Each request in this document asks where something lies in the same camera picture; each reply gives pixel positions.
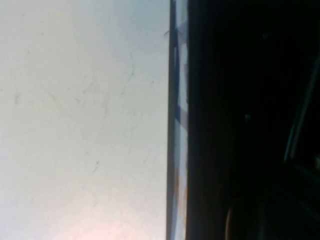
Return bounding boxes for black glasses case printed sides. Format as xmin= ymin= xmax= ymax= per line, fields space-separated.
xmin=166 ymin=0 xmax=320 ymax=240

